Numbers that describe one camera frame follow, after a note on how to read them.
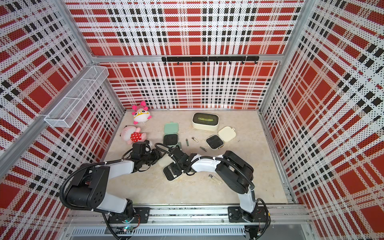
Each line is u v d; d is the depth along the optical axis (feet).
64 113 2.26
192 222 2.40
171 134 3.45
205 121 3.44
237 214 2.41
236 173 1.57
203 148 3.24
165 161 2.98
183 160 2.27
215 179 2.77
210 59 2.92
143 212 2.46
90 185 1.47
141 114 3.58
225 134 3.43
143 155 2.51
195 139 3.40
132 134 3.23
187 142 3.35
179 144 3.31
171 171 2.82
